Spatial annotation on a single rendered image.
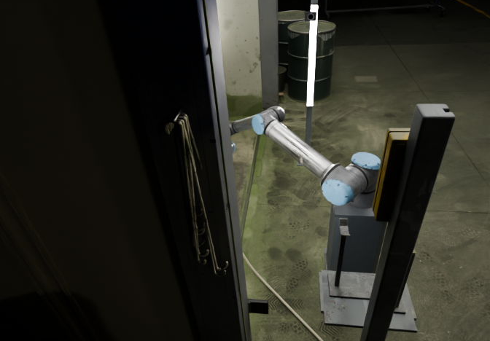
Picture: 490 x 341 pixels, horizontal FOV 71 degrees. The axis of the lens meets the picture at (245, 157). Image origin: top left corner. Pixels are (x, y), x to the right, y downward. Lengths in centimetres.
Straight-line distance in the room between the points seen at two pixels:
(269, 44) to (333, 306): 287
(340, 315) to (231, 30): 300
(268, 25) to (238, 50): 41
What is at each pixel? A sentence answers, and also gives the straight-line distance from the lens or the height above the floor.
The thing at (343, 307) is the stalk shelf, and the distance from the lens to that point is 141.
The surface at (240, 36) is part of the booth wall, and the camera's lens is 377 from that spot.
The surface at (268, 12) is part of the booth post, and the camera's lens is 368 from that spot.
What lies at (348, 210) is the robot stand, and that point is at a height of 64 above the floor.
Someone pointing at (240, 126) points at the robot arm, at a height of 77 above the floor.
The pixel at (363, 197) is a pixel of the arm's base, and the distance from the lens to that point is 197.
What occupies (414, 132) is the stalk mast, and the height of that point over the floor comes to 159.
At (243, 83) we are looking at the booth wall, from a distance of 393.
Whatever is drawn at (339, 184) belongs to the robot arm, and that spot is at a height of 89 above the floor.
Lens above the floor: 197
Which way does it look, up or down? 34 degrees down
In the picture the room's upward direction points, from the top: 5 degrees counter-clockwise
